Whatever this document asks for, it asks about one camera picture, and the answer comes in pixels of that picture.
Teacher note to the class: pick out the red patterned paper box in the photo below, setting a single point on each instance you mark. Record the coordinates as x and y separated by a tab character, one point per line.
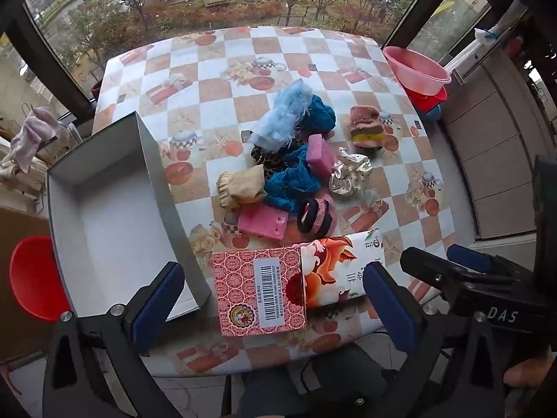
243	278

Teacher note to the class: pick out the red plastic basin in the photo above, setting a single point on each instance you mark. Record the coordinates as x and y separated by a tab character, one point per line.
428	100

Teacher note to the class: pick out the blue plastic basin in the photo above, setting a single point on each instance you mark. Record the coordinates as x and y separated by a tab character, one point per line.
433	114

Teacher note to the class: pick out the wooden bench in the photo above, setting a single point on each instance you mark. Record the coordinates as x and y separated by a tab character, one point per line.
215	2

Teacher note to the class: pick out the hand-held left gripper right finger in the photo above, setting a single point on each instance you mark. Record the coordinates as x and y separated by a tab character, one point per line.
387	300

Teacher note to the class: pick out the person's trouser leg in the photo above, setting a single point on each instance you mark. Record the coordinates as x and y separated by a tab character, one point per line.
270	396

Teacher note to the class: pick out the pink foam sponge block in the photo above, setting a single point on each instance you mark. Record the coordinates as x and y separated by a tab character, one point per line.
320	156

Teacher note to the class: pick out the red plastic chair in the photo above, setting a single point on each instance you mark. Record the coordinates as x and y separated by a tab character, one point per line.
35	278

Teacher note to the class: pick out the person's right hand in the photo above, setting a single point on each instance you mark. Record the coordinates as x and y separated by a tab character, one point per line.
526	372

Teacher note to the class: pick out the floral tissue pack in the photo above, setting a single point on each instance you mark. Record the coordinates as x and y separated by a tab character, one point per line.
335	270

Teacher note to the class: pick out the cream cloth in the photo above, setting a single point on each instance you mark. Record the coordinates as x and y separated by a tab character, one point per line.
8	170

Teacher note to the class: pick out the pink foam sponge with holes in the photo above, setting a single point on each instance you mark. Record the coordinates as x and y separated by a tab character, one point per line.
261	222

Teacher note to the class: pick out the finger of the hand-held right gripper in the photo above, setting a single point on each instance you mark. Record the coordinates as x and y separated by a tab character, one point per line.
470	257
426	265

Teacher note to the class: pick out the teal blue knit scarf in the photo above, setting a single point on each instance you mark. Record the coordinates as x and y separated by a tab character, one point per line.
291	183
320	113

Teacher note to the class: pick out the leopard print scrunchie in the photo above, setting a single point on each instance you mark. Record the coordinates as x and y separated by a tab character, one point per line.
260	156

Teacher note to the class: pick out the light blue fluffy cloth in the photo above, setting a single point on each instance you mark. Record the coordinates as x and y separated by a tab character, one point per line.
278	117

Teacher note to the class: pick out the beige knit sock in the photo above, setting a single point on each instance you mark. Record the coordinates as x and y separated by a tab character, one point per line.
243	185

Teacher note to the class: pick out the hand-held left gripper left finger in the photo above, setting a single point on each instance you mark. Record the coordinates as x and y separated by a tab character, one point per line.
159	300

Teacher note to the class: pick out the pink striped knit sock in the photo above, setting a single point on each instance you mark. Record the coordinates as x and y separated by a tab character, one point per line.
365	126

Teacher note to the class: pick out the navy pink knit sock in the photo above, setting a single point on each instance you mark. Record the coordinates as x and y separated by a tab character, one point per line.
315	222

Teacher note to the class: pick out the checkered printed tablecloth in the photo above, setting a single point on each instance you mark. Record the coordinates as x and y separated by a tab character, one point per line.
217	74

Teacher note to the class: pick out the pale pink towel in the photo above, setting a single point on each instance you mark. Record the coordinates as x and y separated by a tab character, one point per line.
35	135

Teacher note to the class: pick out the pink plastic basin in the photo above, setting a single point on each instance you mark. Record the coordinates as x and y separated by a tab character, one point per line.
413	67

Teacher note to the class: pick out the white polka dot scrunchie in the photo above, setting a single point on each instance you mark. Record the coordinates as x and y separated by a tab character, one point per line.
348	172

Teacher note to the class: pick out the grey cardboard box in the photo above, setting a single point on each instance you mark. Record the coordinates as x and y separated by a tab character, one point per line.
117	226

